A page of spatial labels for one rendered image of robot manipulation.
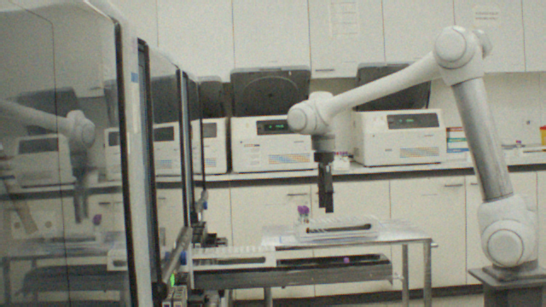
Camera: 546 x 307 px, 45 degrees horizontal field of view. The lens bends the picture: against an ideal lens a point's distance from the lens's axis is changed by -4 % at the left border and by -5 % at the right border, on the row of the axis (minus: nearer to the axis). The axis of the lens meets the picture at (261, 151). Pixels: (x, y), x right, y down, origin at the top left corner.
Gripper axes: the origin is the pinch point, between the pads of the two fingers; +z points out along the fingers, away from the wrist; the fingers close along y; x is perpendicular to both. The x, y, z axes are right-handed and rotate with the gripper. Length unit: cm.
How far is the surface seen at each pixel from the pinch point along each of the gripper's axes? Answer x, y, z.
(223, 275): 39, -42, 13
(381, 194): -69, 188, 21
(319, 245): 4.7, -11.6, 11.4
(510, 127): -188, 244, -17
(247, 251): 31, -41, 6
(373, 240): -14.0, -13.3, 11.0
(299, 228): 10.8, -5.1, 6.3
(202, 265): 45, -39, 10
